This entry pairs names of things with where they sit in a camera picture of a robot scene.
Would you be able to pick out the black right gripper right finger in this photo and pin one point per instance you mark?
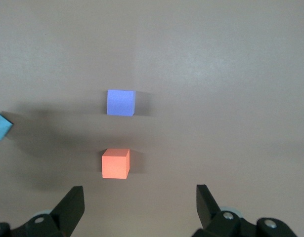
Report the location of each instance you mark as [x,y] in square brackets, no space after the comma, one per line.
[223,224]

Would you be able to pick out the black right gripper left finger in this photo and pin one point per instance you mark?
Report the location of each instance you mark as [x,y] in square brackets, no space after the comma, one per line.
[48,224]

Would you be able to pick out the light blue foam block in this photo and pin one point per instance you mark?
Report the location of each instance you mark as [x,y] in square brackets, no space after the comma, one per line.
[3,129]

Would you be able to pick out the orange foam block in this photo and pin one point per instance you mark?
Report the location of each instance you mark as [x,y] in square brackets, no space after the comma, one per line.
[114,165]

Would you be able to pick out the purple foam block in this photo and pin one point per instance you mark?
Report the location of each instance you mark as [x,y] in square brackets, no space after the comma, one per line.
[120,102]

